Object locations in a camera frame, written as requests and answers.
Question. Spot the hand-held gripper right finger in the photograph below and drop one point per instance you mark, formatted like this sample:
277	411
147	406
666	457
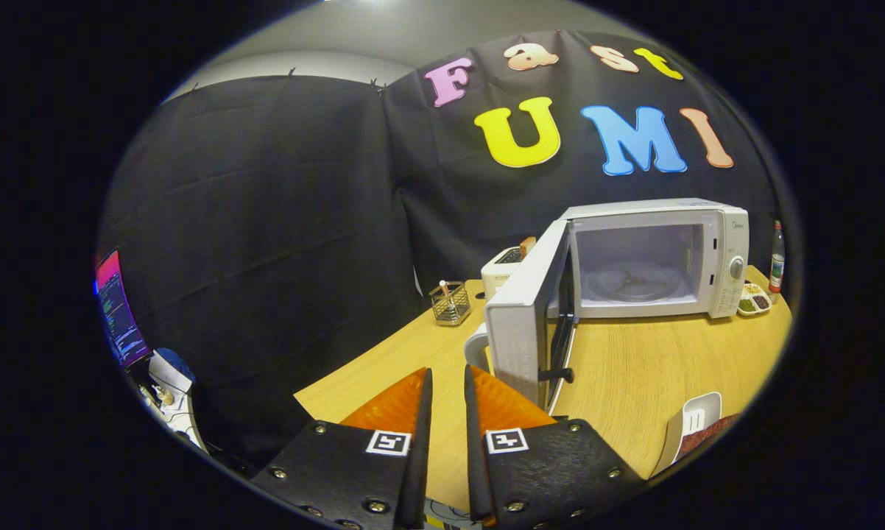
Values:
473	442

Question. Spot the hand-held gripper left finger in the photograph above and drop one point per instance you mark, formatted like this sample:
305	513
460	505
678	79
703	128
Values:
422	442

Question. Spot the reddish brown meat slice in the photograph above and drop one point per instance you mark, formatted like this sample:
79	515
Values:
707	434

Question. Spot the white toaster oven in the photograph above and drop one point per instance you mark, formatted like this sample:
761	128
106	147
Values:
722	272

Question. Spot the white pop-up toaster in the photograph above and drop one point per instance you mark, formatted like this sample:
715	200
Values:
495	278

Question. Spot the wooden stick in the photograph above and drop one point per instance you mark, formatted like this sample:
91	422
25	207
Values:
446	292

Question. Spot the bread slice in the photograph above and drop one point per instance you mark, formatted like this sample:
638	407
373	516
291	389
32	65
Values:
528	246

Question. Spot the white rectangular tray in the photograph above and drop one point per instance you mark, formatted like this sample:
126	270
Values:
691	418

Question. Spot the white paper sheet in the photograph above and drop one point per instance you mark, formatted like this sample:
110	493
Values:
168	374

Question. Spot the black backdrop cloth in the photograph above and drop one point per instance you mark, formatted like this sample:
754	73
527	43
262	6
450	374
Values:
266	221

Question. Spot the white divided dish with beans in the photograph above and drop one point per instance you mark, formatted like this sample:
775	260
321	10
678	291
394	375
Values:
754	302

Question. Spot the computer monitor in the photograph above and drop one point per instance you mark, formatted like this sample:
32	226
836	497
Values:
118	316

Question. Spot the clear plastic bottle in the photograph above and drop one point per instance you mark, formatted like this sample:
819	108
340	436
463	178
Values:
777	269

